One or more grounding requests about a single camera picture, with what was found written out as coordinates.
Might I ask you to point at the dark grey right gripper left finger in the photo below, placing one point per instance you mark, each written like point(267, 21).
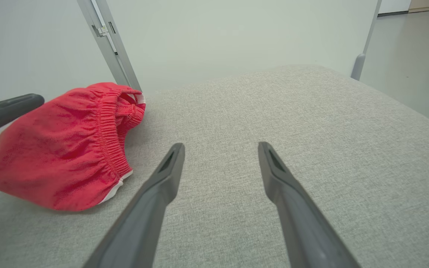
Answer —
point(140, 230)

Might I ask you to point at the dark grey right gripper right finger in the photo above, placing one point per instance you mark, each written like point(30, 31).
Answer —
point(304, 230)

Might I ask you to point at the red shorts with white trim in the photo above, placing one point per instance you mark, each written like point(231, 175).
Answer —
point(50, 156)

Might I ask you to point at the grey double partition post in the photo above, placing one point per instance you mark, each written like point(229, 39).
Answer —
point(112, 56)

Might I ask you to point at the slim grey partition post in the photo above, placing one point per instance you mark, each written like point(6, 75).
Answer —
point(358, 67)

